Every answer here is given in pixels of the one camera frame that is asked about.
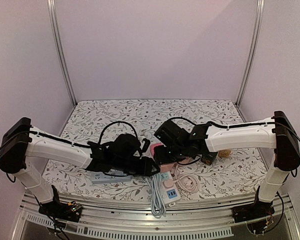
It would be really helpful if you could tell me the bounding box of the beige cube socket adapter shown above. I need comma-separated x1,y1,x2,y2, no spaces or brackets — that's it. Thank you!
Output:
218,149,232,158

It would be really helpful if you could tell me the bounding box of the white power strip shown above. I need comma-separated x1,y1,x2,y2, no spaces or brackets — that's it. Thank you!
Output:
159,171,181,207

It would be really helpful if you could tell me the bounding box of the pink cube socket adapter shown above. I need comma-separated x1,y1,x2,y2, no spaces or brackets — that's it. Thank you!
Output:
160,162,176,173

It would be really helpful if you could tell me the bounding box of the grey-blue power strip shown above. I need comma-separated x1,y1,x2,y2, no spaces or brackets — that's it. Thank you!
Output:
90,172,132,185

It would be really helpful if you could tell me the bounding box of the pink round plug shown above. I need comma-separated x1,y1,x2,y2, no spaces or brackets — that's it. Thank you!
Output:
163,179,175,190

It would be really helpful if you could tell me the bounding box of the right aluminium frame post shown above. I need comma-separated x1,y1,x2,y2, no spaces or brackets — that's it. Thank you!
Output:
235,0,265,108

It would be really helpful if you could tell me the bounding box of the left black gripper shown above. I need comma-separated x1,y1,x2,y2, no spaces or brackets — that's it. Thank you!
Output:
113,157,161,178

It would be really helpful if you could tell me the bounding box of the pink plug adapter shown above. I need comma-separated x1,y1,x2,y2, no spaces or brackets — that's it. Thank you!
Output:
149,143,163,157

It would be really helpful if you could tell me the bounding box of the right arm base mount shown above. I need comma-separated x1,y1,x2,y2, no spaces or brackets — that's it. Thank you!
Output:
231,187,275,223

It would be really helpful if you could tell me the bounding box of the light blue coiled cable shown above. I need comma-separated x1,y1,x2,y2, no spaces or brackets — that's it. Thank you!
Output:
144,174,167,217

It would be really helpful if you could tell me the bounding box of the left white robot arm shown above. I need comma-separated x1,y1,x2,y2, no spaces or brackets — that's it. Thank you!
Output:
0,117,160,217

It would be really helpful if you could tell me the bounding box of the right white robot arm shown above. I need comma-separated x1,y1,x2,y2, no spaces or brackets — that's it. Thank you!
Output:
154,111,300,218

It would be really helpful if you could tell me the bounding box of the aluminium front rail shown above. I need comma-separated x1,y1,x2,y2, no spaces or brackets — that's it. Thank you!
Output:
14,193,300,238

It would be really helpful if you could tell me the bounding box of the dark green cube adapter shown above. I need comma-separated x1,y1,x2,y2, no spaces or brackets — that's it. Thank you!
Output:
200,152,218,166

